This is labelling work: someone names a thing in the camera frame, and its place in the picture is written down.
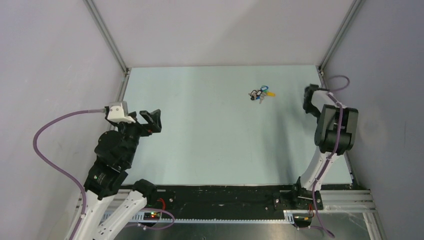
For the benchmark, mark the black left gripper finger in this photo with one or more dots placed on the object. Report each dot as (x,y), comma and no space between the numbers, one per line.
(153,120)
(132,117)

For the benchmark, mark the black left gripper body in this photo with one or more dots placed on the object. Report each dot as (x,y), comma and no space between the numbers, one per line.
(133,131)

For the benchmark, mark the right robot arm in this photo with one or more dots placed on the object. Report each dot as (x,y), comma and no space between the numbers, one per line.
(335,134)

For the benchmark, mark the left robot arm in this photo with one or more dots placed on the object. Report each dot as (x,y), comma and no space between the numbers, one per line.
(115,154)

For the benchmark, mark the bunch of coloured keys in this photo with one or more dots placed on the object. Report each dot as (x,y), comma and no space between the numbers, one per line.
(261,93)

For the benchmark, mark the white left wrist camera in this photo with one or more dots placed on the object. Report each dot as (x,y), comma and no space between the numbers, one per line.
(117,112)

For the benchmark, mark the left aluminium frame post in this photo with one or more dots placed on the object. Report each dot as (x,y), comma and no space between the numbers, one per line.
(107,36)

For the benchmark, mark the aluminium frame post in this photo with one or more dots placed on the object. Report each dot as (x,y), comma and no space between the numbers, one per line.
(107,36)
(344,27)

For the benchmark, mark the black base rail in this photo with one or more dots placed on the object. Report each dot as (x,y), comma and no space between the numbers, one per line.
(222,202)

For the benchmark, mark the right aluminium frame post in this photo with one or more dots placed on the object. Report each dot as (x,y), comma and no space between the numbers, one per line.
(344,27)

